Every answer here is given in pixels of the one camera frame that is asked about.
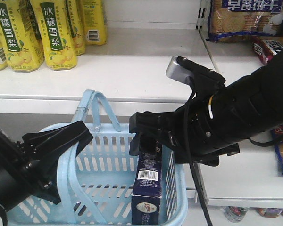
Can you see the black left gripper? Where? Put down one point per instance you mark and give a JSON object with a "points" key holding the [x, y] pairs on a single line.
{"points": [[26, 163]]}

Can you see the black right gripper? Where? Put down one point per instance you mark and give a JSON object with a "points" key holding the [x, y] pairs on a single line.
{"points": [[190, 138]]}

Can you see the dark blue cookie box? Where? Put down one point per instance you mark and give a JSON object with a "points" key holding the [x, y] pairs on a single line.
{"points": [[147, 191]]}

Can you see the light blue plastic basket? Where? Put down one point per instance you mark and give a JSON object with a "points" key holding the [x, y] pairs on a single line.
{"points": [[96, 185]]}

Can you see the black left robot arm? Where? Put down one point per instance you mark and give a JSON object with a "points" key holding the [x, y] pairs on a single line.
{"points": [[11, 194]]}

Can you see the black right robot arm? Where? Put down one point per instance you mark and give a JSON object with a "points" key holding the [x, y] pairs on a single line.
{"points": [[216, 117]]}

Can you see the white drinks shelf unit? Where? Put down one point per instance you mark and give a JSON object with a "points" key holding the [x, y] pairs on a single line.
{"points": [[143, 35]]}

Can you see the bottle under right shelf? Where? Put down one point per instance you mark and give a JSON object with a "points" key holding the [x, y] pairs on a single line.
{"points": [[235, 214]]}

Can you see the breakfast biscuit bag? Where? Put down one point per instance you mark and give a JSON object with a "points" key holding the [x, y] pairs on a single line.
{"points": [[238, 20]]}

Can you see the red snack pack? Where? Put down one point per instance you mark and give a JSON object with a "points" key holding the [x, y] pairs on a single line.
{"points": [[267, 48]]}

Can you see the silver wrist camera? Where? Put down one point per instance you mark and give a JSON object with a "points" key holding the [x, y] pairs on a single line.
{"points": [[178, 73]]}

